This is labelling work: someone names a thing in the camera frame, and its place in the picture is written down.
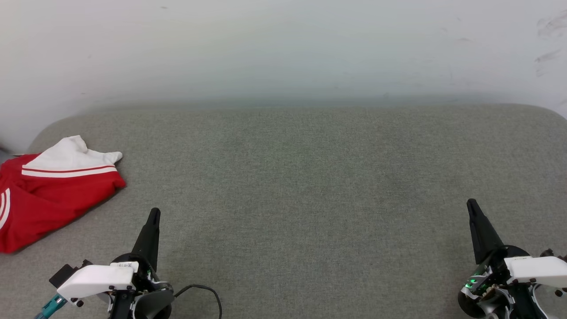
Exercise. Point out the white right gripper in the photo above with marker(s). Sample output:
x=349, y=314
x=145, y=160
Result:
x=536, y=269

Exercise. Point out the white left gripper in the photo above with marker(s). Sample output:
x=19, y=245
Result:
x=97, y=278

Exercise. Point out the red and white jersey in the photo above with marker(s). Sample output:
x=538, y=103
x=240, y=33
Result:
x=53, y=204

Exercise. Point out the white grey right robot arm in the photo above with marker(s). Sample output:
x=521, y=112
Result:
x=468, y=305

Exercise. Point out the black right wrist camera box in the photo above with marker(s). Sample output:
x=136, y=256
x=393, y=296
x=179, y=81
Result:
x=553, y=254

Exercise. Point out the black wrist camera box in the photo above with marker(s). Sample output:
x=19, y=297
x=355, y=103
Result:
x=553, y=254
x=66, y=273

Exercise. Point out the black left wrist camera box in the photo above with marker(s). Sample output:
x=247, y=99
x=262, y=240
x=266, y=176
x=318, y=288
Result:
x=66, y=273

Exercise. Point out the teal left camera connector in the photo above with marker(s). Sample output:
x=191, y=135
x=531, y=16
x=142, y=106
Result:
x=51, y=306

